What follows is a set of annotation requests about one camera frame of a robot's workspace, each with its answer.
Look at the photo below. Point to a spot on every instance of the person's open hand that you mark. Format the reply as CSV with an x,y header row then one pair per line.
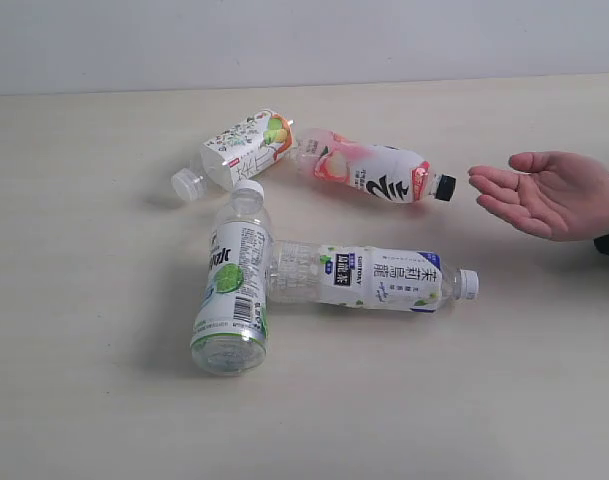
x,y
553,195

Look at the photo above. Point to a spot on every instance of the white Suntory tea bottle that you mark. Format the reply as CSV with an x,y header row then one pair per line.
x,y
366,277

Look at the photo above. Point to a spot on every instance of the square pear tea bottle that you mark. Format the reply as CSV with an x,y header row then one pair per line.
x,y
240,152

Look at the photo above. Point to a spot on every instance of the lime label clear bottle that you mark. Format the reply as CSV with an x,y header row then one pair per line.
x,y
230,332

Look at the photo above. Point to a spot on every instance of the pink peach label bottle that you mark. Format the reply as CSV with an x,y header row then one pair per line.
x,y
395,175

